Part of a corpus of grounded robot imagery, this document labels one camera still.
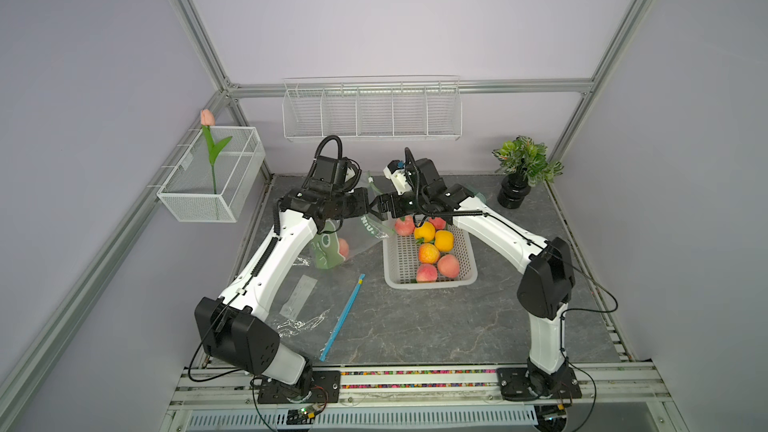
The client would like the yellow peach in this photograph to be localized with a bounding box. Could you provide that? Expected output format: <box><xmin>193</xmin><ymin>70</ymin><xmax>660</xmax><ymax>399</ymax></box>
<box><xmin>413</xmin><ymin>221</ymin><xmax>436</xmax><ymax>244</ymax></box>
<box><xmin>433</xmin><ymin>230</ymin><xmax>455</xmax><ymax>253</ymax></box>

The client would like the green printed zip-top bag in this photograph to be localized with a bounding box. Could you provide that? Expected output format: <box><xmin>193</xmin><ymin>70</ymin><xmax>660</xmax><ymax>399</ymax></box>
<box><xmin>309</xmin><ymin>172</ymin><xmax>395</xmax><ymax>270</ymax></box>

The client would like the orange peach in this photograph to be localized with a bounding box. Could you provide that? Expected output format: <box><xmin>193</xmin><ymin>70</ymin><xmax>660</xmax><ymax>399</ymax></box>
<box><xmin>418</xmin><ymin>243</ymin><xmax>441</xmax><ymax>264</ymax></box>

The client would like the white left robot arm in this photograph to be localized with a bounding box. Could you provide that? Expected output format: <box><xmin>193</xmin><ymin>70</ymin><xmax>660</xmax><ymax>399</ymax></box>
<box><xmin>194</xmin><ymin>156</ymin><xmax>367</xmax><ymax>389</ymax></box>

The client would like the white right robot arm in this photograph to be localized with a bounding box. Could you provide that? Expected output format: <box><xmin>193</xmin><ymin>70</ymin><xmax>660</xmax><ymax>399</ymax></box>
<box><xmin>368</xmin><ymin>155</ymin><xmax>575</xmax><ymax>401</ymax></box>

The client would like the clear bag with blue zipper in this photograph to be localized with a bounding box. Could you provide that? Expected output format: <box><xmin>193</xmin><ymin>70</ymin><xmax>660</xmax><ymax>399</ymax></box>
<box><xmin>266</xmin><ymin>257</ymin><xmax>366</xmax><ymax>361</ymax></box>

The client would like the white plastic perforated basket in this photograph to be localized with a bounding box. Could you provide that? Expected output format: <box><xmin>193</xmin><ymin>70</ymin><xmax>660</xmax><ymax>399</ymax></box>
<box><xmin>383</xmin><ymin>216</ymin><xmax>478</xmax><ymax>290</ymax></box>

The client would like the black plant vase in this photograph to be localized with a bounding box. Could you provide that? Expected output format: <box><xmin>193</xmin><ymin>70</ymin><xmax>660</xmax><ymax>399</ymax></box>
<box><xmin>497</xmin><ymin>173</ymin><xmax>531</xmax><ymax>209</ymax></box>

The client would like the green artificial plant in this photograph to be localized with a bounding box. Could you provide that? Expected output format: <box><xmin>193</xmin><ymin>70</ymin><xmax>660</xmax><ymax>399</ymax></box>
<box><xmin>492</xmin><ymin>136</ymin><xmax>564</xmax><ymax>186</ymax></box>

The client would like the pink artificial tulip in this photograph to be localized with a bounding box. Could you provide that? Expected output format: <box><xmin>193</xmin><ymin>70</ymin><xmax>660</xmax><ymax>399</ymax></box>
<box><xmin>200</xmin><ymin>109</ymin><xmax>232</xmax><ymax>194</ymax></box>

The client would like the white vent grille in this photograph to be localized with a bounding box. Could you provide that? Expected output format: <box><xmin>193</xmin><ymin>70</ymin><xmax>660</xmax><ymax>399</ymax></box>
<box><xmin>182</xmin><ymin>405</ymin><xmax>539</xmax><ymax>431</ymax></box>

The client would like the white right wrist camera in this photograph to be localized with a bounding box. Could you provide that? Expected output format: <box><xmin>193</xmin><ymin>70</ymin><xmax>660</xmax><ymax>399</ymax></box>
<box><xmin>383</xmin><ymin>160</ymin><xmax>412</xmax><ymax>195</ymax></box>

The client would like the white wire wall shelf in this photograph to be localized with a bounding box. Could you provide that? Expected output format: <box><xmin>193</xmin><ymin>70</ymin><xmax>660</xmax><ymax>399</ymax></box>
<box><xmin>282</xmin><ymin>75</ymin><xmax>463</xmax><ymax>141</ymax></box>

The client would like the white wire side basket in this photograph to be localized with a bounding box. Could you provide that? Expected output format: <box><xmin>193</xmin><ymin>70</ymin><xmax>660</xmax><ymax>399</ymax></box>
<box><xmin>156</xmin><ymin>126</ymin><xmax>265</xmax><ymax>223</ymax></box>

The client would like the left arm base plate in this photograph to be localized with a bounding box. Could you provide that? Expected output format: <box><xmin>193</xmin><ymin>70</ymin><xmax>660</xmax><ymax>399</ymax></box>
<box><xmin>257</xmin><ymin>369</ymin><xmax>341</xmax><ymax>405</ymax></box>

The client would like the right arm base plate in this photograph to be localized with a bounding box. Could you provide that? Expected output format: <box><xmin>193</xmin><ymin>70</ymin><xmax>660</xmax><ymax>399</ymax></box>
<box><xmin>497</xmin><ymin>363</ymin><xmax>583</xmax><ymax>402</ymax></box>

